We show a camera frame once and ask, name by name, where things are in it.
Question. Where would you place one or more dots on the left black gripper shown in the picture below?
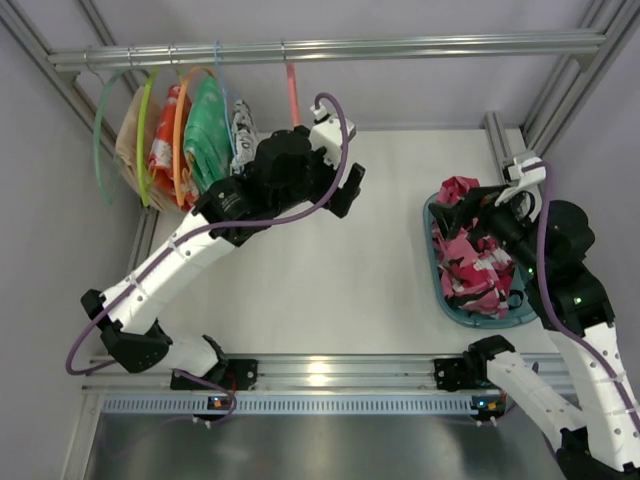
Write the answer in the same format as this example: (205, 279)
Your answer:
(335, 176)

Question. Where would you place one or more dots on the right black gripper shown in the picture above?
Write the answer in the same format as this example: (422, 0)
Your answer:
(481, 211)

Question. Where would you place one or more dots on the newspaper print trousers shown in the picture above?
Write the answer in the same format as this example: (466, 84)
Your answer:
(244, 136)

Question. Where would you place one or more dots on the blue wire hanger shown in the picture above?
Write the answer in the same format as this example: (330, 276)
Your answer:
(226, 102)

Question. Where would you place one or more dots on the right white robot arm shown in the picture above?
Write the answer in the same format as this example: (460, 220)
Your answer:
(598, 438)

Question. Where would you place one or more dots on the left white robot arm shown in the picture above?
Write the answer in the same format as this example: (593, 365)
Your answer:
(127, 314)

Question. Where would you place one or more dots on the orange hanger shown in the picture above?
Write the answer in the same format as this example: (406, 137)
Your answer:
(182, 170)

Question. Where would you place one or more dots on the lime green hanger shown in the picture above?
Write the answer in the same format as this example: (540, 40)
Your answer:
(143, 182)

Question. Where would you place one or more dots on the pale green hanger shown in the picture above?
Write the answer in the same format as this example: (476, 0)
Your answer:
(108, 177)

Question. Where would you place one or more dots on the pink camouflage garment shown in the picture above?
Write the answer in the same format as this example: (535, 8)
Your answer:
(475, 275)

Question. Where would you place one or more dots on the green patterned garment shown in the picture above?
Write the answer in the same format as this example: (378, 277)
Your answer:
(206, 137)

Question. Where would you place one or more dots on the orange red patterned garment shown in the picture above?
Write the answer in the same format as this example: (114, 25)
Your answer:
(160, 160)

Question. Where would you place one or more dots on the beige garment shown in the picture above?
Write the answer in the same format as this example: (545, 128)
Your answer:
(126, 147)

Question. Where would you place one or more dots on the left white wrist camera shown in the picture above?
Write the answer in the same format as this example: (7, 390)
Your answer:
(326, 135)

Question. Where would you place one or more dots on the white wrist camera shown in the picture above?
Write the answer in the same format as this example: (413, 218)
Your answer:
(524, 175)
(326, 135)

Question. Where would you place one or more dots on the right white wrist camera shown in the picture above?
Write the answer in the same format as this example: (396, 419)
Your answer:
(524, 175)

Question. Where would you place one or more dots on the pink wire hanger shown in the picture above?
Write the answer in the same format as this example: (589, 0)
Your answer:
(291, 88)

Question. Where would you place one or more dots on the right aluminium frame post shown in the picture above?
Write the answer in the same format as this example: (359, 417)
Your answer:
(574, 77)

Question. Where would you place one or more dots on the aluminium frame post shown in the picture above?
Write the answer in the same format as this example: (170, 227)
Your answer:
(574, 77)
(35, 45)

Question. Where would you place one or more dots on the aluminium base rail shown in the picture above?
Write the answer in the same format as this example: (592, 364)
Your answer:
(339, 374)

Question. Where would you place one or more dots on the aluminium hanging rail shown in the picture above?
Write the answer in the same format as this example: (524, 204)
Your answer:
(543, 43)

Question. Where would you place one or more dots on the grey slotted cable duct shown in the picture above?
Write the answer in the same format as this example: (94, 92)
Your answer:
(271, 404)

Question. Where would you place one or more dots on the left aluminium frame post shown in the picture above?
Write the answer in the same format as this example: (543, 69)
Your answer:
(35, 45)

